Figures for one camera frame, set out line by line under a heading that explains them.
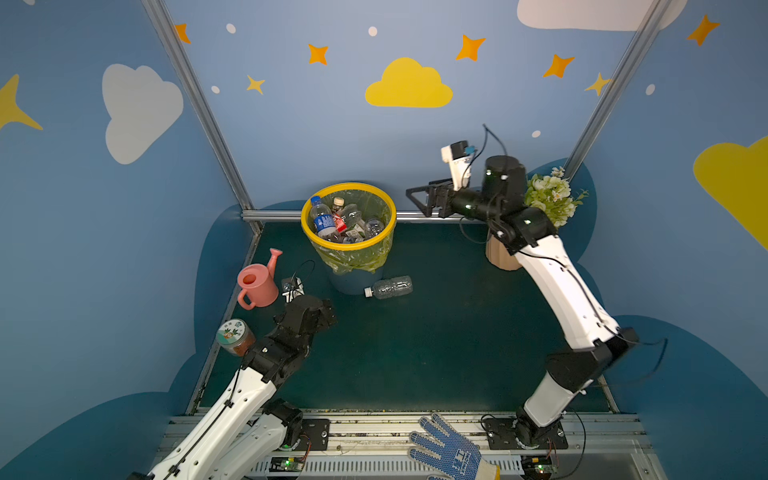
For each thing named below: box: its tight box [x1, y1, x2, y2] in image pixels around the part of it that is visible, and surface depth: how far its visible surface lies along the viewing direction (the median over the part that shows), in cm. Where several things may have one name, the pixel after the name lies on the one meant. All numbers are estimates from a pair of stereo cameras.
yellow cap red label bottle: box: [342, 203, 368, 237], surface depth 95 cm
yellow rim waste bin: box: [301, 182, 397, 295], surface depth 88 cm
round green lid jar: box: [216, 319, 256, 357], surface depth 85 cm
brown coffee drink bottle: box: [331, 197, 345, 215], surface depth 95 cm
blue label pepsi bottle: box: [310, 196, 337, 238], surface depth 85 cm
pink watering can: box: [237, 248, 283, 310], surface depth 94 cm
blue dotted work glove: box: [408, 412, 501, 480], surface depth 72 cm
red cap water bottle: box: [334, 214, 348, 233], surface depth 90 cm
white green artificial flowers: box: [525, 166, 589, 227], surface depth 94 cm
